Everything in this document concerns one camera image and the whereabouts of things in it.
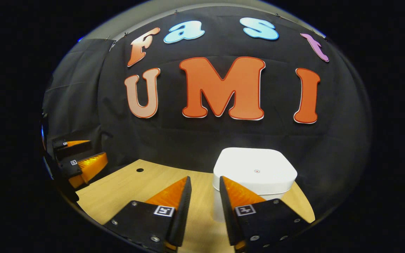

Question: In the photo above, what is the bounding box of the wooden desktop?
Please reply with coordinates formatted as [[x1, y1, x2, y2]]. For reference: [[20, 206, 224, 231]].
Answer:
[[76, 159, 315, 253]]

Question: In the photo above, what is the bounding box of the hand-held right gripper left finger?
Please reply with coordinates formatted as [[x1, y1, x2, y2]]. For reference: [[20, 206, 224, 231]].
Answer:
[[104, 176, 192, 252]]

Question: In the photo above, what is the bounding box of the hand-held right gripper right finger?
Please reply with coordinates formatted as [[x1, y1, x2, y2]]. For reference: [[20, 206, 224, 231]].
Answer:
[[219, 176, 310, 251]]

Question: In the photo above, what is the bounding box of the black backdrop cloth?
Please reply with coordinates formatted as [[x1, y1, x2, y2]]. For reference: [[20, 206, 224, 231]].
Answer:
[[43, 5, 372, 225]]

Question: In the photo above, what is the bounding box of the white desktop garbage bin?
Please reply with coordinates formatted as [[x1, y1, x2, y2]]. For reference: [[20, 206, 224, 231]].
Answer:
[[212, 148, 298, 222]]

